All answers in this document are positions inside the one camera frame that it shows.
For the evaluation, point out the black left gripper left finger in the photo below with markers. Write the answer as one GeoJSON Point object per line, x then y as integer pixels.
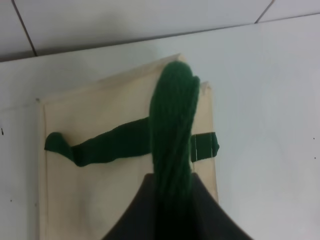
{"type": "Point", "coordinates": [138, 220]}

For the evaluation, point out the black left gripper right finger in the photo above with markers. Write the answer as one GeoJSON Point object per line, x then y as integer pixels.
{"type": "Point", "coordinates": [210, 220]}

